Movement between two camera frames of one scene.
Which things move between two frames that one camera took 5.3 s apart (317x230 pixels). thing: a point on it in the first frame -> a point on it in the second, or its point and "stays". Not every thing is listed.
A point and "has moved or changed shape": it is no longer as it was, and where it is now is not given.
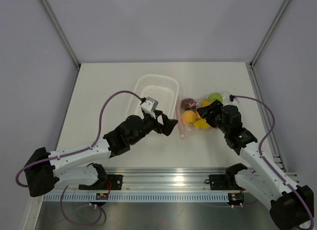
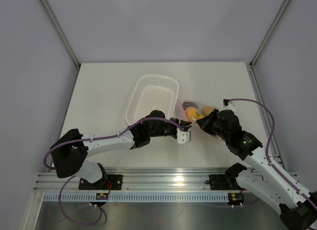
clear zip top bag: [188, 117] has moved or changed shape
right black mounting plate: [224, 182] stays
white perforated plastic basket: [163, 90] stays
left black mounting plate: [113, 182] stays
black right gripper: [216, 107] -> [205, 122]
